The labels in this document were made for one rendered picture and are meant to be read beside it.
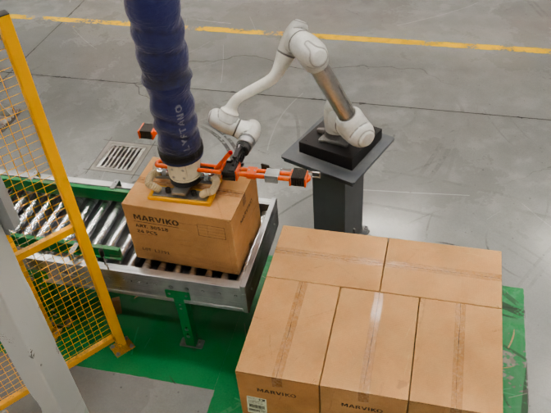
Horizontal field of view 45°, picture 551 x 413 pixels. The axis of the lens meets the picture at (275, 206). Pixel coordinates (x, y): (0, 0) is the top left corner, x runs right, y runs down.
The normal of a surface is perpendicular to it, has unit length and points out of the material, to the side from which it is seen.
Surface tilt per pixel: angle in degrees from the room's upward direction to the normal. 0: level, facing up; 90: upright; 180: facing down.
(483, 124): 0
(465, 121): 0
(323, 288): 0
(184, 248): 90
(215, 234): 90
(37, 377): 90
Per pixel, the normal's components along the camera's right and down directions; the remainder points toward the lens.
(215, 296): -0.23, 0.66
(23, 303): 0.97, 0.11
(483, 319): -0.07, -0.74
